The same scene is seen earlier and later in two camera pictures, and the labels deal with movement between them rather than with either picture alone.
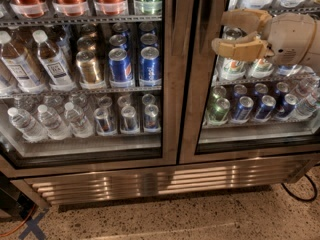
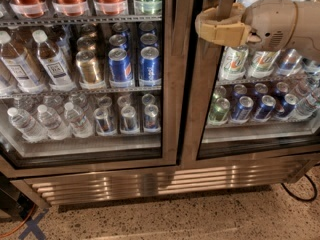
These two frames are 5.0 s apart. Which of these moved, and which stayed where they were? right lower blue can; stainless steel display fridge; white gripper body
Moved: white gripper body
Stayed: stainless steel display fridge; right lower blue can
